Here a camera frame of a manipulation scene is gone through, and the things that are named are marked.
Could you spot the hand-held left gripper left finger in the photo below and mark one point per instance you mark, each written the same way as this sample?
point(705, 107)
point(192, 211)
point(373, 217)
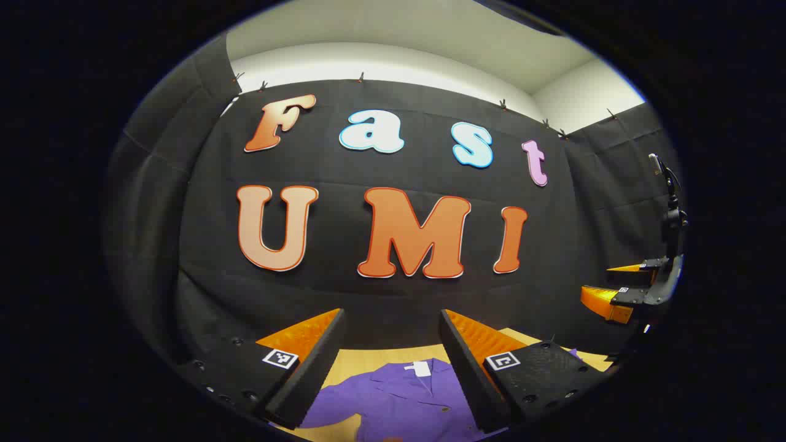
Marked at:
point(319, 362)

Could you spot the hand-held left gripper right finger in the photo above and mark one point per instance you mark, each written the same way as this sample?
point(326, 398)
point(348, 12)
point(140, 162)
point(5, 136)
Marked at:
point(470, 380)

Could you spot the black backdrop cloth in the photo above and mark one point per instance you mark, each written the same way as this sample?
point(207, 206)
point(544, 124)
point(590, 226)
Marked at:
point(344, 294)

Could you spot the purple knit cardigan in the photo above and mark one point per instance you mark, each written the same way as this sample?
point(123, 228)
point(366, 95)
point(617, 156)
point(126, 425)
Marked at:
point(399, 399)

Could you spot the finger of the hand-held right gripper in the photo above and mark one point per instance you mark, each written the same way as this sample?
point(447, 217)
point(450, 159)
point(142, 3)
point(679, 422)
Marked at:
point(645, 273)
point(599, 301)

